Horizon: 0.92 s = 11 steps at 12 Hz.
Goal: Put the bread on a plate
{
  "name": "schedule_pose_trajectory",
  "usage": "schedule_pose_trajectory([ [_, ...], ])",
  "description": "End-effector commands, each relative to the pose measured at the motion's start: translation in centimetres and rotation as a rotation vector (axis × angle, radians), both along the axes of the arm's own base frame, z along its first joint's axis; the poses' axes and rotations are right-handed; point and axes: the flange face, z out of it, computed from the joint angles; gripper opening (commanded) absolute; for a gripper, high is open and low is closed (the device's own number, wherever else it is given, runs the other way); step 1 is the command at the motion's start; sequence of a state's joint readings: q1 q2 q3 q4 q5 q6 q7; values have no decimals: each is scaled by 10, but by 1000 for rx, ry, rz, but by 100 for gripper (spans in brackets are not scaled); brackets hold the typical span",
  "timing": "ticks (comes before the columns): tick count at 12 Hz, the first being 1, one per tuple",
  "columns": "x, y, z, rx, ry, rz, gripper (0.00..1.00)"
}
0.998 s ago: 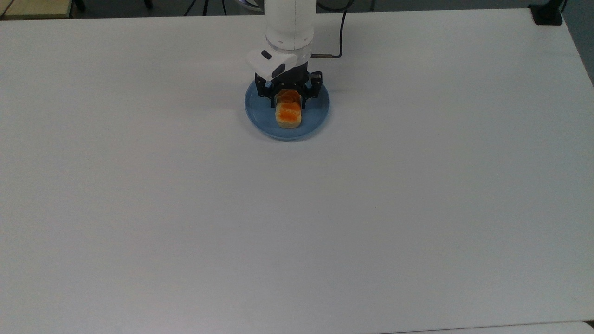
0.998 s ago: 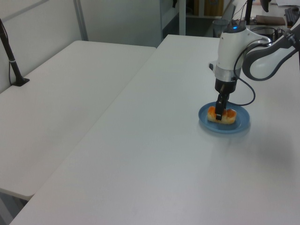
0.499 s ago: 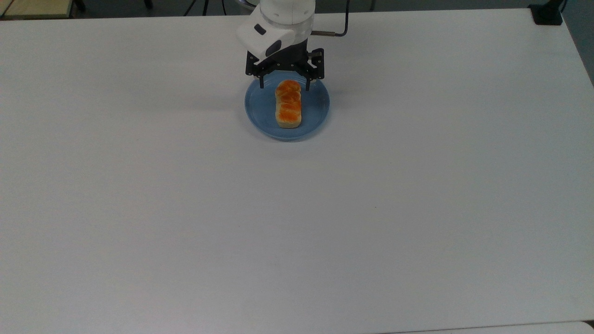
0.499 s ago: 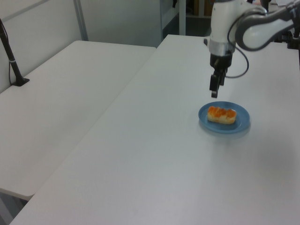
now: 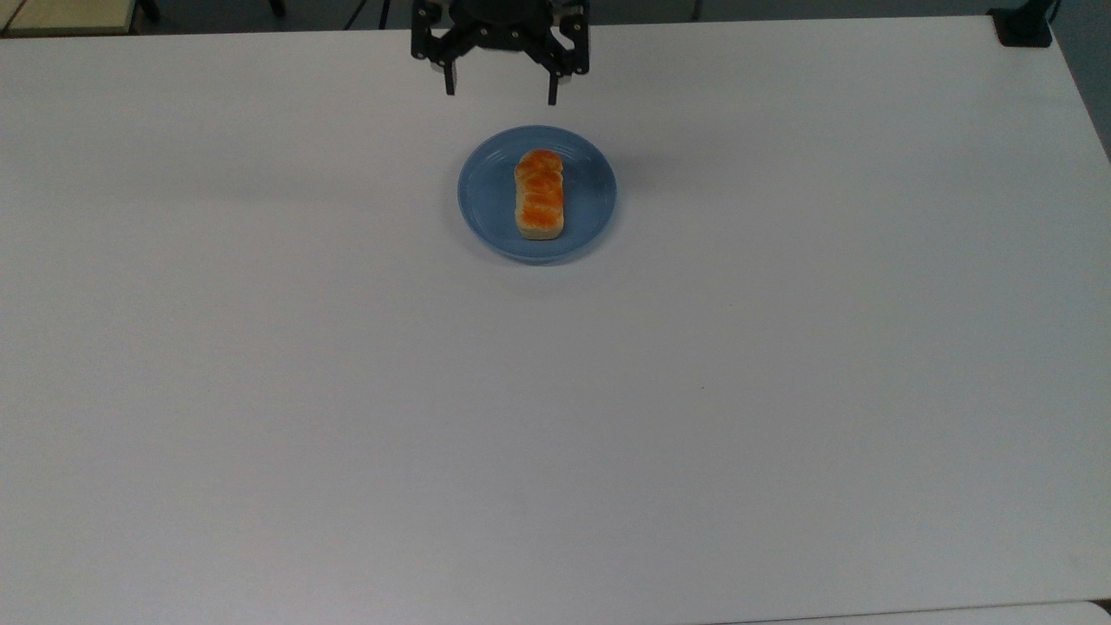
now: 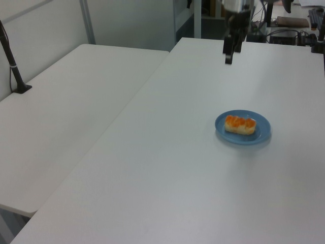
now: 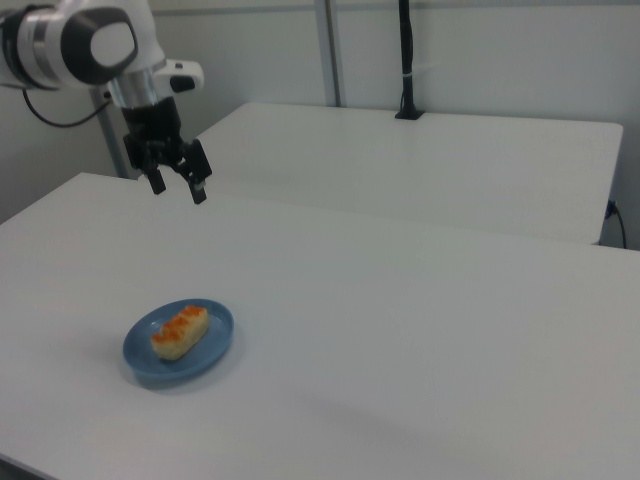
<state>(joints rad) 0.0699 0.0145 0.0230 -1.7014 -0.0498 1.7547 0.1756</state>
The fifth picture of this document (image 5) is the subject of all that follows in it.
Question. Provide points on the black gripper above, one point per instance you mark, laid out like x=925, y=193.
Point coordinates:
x=501, y=17

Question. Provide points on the orange braided bread loaf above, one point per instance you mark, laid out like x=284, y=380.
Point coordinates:
x=540, y=195

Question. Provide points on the blue round plate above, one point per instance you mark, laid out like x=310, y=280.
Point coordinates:
x=590, y=200

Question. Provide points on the light wooden side table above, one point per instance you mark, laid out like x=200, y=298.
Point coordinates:
x=69, y=16

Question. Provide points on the black table clamp mount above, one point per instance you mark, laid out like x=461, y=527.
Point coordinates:
x=1022, y=26

